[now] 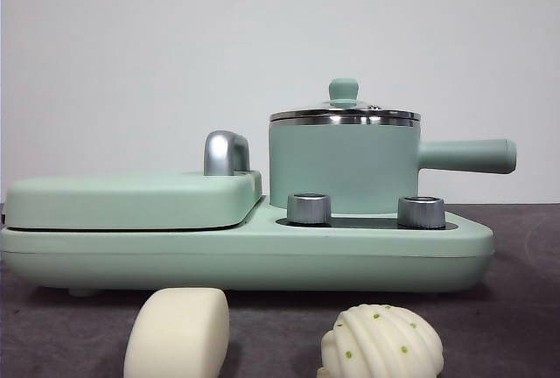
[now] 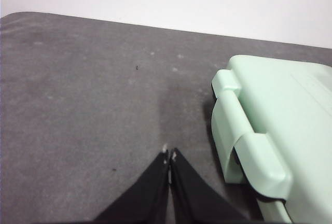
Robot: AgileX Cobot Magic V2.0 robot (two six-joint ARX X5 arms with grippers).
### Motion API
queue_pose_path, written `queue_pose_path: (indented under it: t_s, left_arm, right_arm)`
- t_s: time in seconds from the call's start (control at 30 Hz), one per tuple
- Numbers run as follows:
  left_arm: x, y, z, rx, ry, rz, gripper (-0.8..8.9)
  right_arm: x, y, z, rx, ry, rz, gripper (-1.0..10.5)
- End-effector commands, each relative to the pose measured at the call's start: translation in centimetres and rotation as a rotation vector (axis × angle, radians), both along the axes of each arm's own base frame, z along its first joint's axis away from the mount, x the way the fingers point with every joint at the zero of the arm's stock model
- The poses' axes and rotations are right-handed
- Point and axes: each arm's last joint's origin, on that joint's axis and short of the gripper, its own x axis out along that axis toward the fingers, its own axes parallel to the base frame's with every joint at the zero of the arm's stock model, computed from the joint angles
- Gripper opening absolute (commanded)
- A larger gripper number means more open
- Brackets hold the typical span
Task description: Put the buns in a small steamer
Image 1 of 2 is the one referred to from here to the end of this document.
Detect ridged white bun green flecks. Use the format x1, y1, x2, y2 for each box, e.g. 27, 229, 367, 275
315, 303, 445, 378

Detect mint green handled pot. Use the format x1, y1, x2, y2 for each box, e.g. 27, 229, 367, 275
267, 108, 519, 216

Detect mint green griddle lid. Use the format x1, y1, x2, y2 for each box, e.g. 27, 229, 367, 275
5, 129, 266, 231

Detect silver control knob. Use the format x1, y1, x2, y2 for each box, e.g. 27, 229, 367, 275
285, 192, 334, 226
396, 195, 448, 228

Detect mint green breakfast machine base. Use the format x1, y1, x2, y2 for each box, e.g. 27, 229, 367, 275
0, 213, 496, 298

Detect glass pot lid green knob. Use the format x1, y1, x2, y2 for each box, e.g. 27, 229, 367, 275
268, 78, 423, 128

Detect smooth white steamed bun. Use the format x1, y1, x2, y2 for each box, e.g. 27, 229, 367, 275
122, 287, 231, 378

